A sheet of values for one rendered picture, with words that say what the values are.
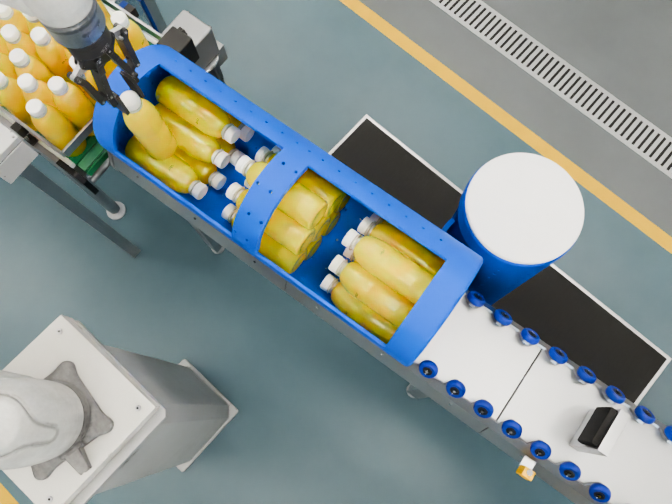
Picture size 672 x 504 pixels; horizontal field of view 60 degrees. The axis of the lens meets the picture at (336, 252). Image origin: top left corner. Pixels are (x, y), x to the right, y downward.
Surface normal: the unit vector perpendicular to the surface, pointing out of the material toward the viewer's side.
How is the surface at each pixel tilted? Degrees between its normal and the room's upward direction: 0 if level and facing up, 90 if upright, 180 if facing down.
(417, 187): 0
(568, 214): 0
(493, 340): 0
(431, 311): 17
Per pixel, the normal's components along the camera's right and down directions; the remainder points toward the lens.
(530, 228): -0.01, -0.25
